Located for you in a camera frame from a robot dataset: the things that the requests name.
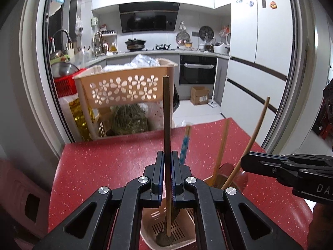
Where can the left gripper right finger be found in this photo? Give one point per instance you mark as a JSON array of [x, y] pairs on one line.
[[179, 173]]

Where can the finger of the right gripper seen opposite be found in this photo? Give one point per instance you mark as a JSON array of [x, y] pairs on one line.
[[263, 164]]

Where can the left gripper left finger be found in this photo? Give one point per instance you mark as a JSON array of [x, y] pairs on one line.
[[157, 179]]

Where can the blue patterned bamboo chopstick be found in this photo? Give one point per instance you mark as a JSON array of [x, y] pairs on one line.
[[185, 144]]

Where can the dark wooden chopstick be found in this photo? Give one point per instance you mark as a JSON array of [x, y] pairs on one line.
[[167, 147]]

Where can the person's right hand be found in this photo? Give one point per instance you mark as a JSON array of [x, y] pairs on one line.
[[320, 229]]

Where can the beige plastic utensil holder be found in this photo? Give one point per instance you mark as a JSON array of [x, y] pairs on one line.
[[183, 227]]

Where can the cardboard box on floor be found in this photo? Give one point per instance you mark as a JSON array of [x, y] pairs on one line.
[[199, 95]]

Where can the beige flower-cutout storage cart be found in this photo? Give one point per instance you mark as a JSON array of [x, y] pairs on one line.
[[99, 90]]

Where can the white refrigerator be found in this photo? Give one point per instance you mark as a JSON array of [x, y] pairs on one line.
[[261, 47]]

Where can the built-in black oven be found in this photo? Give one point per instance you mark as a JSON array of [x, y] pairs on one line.
[[197, 70]]

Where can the white rice cooker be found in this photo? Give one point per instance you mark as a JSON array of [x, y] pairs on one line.
[[221, 48]]

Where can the black wok on stove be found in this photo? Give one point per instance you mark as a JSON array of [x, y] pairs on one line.
[[135, 44]]

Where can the red plastic basket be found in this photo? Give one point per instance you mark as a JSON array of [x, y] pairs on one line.
[[65, 86]]

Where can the pink plastic stool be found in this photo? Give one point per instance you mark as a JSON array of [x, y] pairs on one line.
[[24, 209]]

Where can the metal bowl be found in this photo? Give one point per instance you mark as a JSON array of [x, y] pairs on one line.
[[62, 69]]

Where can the black range hood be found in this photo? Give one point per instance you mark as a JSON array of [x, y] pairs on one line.
[[148, 16]]

